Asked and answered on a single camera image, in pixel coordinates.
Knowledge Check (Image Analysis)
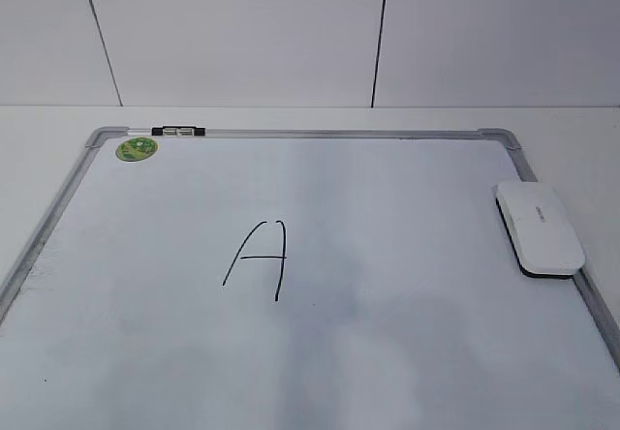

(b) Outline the white whiteboard eraser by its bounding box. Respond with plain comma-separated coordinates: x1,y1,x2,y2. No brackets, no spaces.
495,181,586,279

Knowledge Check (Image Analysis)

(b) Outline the black and clear marker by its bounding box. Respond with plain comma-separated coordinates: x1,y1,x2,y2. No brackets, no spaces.
127,126,206,138

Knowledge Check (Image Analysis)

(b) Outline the green round magnet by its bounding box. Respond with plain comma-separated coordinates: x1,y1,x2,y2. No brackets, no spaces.
115,138,158,162

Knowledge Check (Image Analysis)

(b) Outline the whiteboard with aluminium frame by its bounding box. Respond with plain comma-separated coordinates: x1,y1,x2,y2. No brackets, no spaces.
1,128,619,429

